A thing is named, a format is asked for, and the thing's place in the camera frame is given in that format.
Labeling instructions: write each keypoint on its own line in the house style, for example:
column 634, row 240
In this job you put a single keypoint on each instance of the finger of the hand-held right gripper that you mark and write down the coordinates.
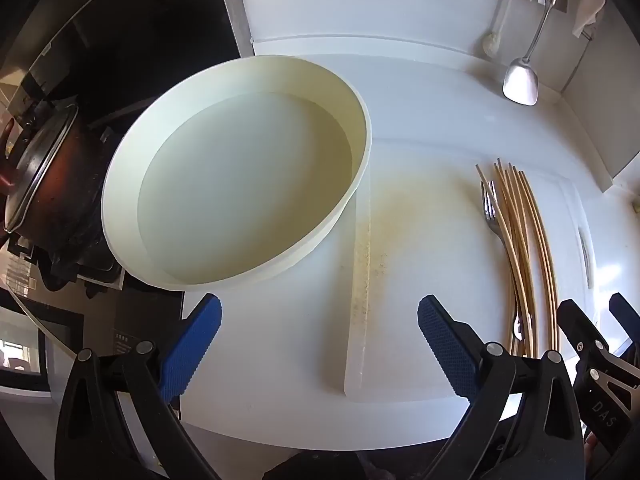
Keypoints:
column 625, row 312
column 580, row 332

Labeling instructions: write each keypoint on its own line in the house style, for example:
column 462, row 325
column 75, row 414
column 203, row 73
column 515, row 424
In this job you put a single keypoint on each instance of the metal fork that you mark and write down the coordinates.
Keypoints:
column 492, row 215

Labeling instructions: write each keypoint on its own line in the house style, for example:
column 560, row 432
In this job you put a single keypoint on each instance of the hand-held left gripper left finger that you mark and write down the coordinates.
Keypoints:
column 192, row 345

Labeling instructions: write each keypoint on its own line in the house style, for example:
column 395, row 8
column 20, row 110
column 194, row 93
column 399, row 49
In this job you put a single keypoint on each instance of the white round basin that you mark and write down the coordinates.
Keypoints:
column 240, row 175

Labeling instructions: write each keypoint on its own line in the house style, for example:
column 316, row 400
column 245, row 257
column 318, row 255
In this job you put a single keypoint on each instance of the dark cooking pot with lid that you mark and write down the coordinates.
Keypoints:
column 50, row 175

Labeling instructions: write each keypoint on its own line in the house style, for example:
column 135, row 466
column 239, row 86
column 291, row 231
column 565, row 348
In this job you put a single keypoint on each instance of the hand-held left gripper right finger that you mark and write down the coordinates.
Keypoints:
column 447, row 345

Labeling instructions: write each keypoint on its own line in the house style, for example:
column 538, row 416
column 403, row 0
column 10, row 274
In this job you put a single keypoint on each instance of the black gas stove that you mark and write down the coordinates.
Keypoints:
column 150, row 25

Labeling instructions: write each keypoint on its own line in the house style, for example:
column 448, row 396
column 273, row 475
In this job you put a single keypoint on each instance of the white plastic cutting board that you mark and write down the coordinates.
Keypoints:
column 430, row 240

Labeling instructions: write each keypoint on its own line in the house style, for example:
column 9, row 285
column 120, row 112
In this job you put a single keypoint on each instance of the hanging metal spoon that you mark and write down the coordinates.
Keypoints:
column 521, row 80

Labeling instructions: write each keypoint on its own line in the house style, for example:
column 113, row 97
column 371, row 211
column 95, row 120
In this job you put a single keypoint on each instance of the white crumpled cloth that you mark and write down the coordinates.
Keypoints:
column 585, row 2

